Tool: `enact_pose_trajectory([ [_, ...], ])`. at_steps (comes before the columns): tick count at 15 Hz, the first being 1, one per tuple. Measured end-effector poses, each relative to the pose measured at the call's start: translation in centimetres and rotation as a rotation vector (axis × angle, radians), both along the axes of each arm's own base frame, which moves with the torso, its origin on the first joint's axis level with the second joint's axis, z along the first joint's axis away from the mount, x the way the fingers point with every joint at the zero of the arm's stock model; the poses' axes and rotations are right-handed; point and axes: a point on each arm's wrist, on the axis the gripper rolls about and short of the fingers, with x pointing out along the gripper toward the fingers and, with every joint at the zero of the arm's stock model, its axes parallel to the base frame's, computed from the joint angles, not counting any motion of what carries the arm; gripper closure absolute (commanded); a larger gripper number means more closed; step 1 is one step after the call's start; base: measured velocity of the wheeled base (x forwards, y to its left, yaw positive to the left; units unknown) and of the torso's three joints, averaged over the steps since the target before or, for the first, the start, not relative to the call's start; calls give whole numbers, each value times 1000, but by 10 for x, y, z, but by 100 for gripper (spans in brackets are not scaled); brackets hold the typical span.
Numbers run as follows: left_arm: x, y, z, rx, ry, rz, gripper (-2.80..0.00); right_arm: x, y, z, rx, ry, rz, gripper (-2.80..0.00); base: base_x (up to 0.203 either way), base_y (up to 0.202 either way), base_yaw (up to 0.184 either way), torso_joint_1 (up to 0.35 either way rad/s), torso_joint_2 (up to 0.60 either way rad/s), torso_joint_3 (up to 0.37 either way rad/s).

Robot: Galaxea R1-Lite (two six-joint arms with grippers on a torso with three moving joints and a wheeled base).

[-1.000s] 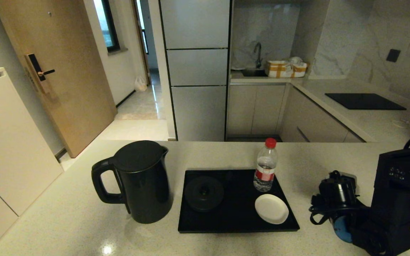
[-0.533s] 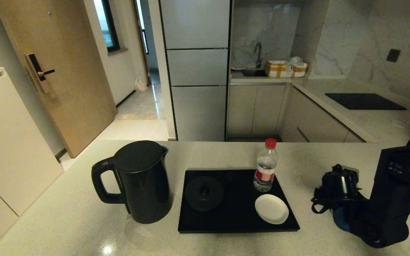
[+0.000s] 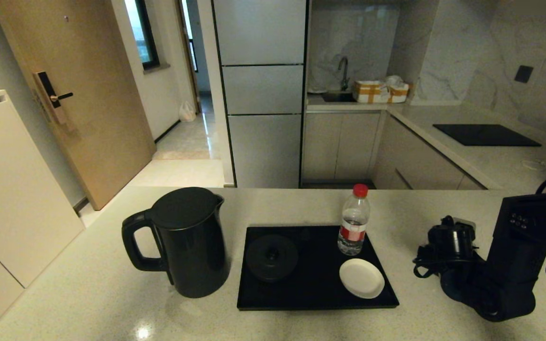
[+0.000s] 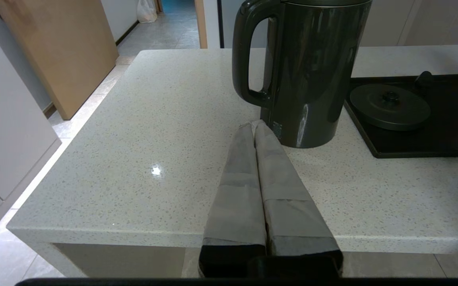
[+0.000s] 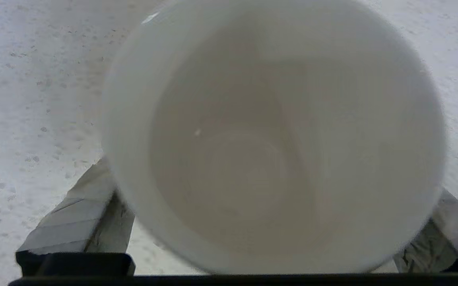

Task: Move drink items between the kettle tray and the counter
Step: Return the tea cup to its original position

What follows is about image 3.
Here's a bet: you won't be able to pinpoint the white plastic bag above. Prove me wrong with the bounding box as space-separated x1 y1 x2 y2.
179 102 197 123

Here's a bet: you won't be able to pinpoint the black rectangular tray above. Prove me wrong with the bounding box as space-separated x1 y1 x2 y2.
237 225 400 311

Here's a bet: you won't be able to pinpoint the dark kitchen faucet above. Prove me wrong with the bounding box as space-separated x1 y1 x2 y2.
337 57 350 92

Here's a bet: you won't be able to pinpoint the kitchen sink basin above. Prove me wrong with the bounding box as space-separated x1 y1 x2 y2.
321 91 356 103

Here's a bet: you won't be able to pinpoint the light wooden door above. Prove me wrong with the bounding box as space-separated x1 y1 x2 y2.
0 0 156 211

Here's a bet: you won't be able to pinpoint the black electric kettle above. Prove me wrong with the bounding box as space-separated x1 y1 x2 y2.
122 187 230 298

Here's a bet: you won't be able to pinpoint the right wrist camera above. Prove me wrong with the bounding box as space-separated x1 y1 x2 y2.
428 215 477 260

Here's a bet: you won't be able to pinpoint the black gold door lock handle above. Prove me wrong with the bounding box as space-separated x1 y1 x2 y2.
34 72 73 126

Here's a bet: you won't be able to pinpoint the small cardboard box white bag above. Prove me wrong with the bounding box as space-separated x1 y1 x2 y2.
386 76 410 104

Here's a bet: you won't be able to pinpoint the dark framed window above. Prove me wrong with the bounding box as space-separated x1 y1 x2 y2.
125 0 161 72

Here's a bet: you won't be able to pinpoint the black round kettle base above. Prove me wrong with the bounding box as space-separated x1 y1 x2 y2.
246 235 299 283

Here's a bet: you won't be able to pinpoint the beige under-sink cabinets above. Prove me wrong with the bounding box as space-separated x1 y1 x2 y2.
301 112 382 184

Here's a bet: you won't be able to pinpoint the black induction cooktop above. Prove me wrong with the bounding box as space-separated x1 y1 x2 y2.
433 124 542 147

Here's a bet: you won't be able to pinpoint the black wall socket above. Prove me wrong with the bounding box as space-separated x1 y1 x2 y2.
514 65 534 84

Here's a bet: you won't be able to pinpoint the white round saucer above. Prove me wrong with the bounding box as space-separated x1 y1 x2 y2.
339 258 385 299

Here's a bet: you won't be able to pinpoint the white storage cabinet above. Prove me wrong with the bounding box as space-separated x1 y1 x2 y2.
0 90 85 341

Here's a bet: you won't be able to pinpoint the beige counter side cabinets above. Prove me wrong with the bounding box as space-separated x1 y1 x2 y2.
373 114 487 191

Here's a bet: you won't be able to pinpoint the tall grey panel cabinet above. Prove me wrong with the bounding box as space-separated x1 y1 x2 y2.
211 0 309 189

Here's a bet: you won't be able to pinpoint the yellow white box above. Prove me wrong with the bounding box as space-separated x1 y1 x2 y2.
353 81 390 104

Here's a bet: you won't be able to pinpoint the clear bottle red cap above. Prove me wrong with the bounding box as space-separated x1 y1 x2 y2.
337 184 371 256

